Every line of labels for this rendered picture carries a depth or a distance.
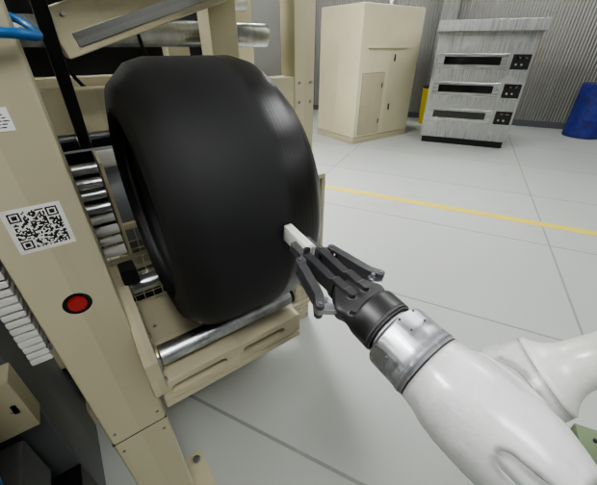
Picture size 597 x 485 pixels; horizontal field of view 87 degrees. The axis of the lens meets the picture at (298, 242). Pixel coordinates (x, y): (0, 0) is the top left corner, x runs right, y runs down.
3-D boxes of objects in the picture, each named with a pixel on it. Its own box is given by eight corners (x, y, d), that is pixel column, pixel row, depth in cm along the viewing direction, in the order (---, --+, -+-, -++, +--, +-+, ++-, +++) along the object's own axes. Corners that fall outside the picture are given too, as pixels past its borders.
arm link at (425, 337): (416, 366, 31) (373, 322, 35) (391, 407, 37) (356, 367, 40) (467, 325, 36) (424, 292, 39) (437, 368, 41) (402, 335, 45)
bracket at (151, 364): (155, 399, 64) (142, 369, 59) (118, 293, 92) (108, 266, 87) (172, 391, 66) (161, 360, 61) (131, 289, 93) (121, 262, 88)
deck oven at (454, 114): (415, 143, 557) (439, 19, 463) (421, 131, 641) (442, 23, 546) (506, 152, 510) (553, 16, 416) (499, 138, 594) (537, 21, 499)
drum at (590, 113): (594, 134, 617) (619, 82, 569) (604, 140, 571) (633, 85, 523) (558, 131, 639) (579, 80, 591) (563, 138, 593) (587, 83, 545)
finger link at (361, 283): (364, 290, 42) (372, 286, 43) (315, 242, 49) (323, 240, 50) (358, 308, 45) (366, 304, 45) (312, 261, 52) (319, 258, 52)
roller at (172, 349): (156, 363, 64) (149, 344, 66) (159, 371, 67) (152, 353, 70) (297, 295, 81) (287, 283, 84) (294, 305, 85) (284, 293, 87)
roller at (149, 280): (128, 291, 84) (123, 277, 85) (131, 298, 87) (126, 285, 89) (246, 249, 101) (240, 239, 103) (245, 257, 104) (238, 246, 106)
